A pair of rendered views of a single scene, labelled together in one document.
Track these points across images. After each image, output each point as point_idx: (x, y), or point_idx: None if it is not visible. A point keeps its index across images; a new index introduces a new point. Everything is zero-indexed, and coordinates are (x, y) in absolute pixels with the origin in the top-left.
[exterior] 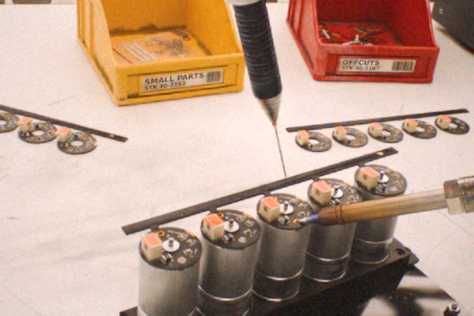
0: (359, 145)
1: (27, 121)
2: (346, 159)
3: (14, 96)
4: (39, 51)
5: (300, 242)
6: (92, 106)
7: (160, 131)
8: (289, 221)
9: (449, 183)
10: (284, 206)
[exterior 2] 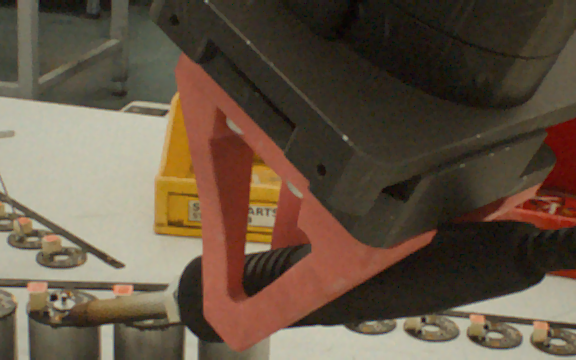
0: (431, 339)
1: (22, 222)
2: (391, 350)
3: (49, 202)
4: (132, 166)
5: (62, 348)
6: (125, 227)
7: (175, 267)
8: (51, 315)
9: (178, 277)
10: (61, 299)
